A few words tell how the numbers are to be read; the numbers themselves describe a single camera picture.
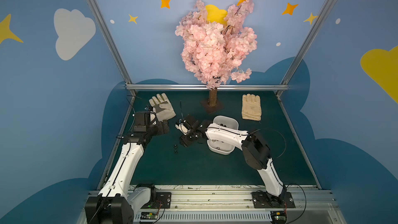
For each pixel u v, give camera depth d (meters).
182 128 0.79
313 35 0.87
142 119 0.60
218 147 0.91
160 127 0.72
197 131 0.68
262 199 0.74
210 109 1.11
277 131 0.54
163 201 0.73
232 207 0.74
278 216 0.73
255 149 0.53
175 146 0.92
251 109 1.11
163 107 1.12
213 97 1.05
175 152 0.90
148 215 0.72
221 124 1.01
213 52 0.64
